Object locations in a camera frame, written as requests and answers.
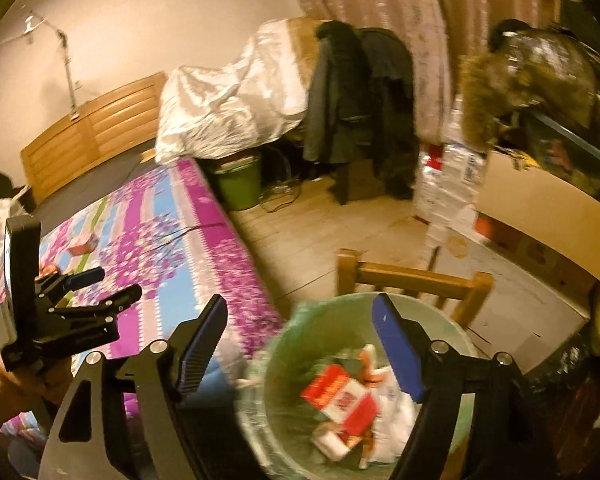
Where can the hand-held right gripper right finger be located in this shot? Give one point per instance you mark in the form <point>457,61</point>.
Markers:
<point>400,350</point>

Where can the small white box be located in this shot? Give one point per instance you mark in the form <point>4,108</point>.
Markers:
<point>330,442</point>

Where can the grey mattress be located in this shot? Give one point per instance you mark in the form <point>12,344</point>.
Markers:
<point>105,180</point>

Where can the patterned curtain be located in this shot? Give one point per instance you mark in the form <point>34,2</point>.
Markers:
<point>405,0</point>

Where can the cardboard box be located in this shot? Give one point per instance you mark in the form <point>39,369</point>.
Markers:
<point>540,210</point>

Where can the floral bed sheet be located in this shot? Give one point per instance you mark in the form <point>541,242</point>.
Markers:
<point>180,230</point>

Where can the white plastic bag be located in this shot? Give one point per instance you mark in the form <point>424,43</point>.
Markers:
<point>395,420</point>

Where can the green bucket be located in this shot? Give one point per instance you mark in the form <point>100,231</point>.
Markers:
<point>240,185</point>

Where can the chair with dark coats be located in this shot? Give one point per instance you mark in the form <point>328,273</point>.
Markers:
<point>350,95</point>

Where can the person's left hand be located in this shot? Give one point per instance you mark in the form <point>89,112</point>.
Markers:
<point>10,390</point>

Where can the wooden headboard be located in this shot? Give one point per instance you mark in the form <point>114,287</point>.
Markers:
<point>95,125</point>

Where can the red and white carton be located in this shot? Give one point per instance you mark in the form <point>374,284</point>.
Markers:
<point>340,395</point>

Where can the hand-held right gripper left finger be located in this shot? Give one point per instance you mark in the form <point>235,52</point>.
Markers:
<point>205,340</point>

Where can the pack of water bottles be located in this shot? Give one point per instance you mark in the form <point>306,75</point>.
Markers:
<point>445,185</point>

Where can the bin with green bag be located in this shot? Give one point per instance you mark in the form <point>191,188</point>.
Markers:
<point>290,360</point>

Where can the wooden stool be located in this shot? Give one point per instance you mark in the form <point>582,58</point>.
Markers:
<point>415,277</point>

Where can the fur hooded jacket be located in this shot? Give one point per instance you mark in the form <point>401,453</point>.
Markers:
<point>530,85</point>

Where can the orange wrapper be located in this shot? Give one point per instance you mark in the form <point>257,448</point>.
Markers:
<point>367,360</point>

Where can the pink box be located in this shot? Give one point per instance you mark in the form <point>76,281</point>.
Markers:
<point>82,246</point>

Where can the white satin table cover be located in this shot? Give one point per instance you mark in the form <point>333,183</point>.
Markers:
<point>220,105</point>

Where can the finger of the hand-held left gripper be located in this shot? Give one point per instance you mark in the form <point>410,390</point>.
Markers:
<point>122,296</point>
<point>87,276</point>

